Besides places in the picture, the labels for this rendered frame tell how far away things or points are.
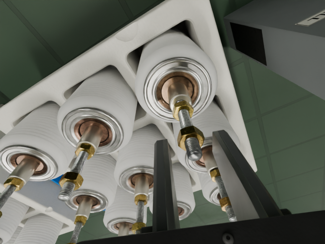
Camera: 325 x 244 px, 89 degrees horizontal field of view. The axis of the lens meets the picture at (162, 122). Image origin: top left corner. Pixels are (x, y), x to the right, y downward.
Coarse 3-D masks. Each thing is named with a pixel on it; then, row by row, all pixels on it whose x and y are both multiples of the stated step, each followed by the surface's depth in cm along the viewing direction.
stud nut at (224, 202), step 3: (222, 198) 19; (225, 198) 18; (228, 198) 18; (219, 201) 19; (222, 201) 18; (225, 201) 18; (228, 201) 18; (222, 204) 18; (225, 204) 18; (228, 204) 18; (222, 207) 18; (222, 210) 19
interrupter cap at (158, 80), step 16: (160, 64) 16; (176, 64) 17; (192, 64) 17; (160, 80) 17; (176, 80) 18; (192, 80) 18; (208, 80) 18; (144, 96) 18; (160, 96) 19; (192, 96) 19; (208, 96) 19; (160, 112) 20
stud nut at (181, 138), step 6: (192, 126) 12; (180, 132) 12; (186, 132) 11; (192, 132) 11; (198, 132) 12; (180, 138) 11; (186, 138) 11; (198, 138) 11; (204, 138) 12; (180, 144) 12
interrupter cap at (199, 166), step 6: (210, 138) 22; (204, 144) 23; (210, 144) 23; (204, 150) 24; (210, 150) 24; (186, 156) 24; (186, 162) 25; (192, 162) 25; (198, 162) 25; (204, 162) 26; (192, 168) 26; (198, 168) 26; (204, 168) 26
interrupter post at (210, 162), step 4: (208, 152) 24; (212, 152) 24; (204, 156) 24; (208, 156) 23; (212, 156) 23; (204, 160) 24; (208, 160) 23; (212, 160) 23; (208, 164) 23; (212, 164) 22; (216, 164) 22; (208, 168) 22; (212, 168) 22; (216, 168) 22; (208, 172) 22
